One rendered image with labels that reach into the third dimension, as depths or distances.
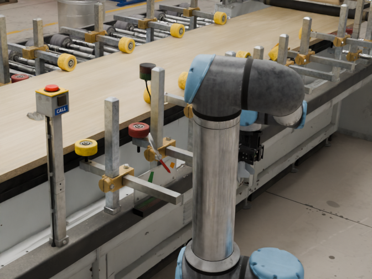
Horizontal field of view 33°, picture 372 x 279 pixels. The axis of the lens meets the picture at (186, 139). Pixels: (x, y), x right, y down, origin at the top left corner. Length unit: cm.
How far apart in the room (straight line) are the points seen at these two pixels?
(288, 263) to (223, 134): 46
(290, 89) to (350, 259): 211
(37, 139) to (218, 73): 112
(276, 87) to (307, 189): 270
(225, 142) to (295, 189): 260
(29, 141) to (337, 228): 197
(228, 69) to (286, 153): 274
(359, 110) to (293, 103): 346
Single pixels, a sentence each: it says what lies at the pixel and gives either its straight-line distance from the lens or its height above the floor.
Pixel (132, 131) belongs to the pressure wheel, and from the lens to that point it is 241.
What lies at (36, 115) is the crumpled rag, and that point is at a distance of 254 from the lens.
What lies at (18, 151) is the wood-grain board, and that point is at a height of 90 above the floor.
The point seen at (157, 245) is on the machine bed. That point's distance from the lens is 305.
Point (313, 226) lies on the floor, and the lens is 366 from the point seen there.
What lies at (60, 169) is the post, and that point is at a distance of 196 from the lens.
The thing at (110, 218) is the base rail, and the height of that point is 70.
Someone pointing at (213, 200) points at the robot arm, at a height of 108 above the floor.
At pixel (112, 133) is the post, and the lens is 210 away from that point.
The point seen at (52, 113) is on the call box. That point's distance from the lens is 185.
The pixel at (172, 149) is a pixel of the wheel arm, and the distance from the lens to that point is 235.
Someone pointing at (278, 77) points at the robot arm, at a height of 142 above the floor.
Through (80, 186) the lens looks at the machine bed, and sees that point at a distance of 240.
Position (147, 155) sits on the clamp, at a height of 84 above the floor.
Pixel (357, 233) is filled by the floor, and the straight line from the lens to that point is 367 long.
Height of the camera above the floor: 182
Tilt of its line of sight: 23 degrees down
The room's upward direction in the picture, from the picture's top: 2 degrees clockwise
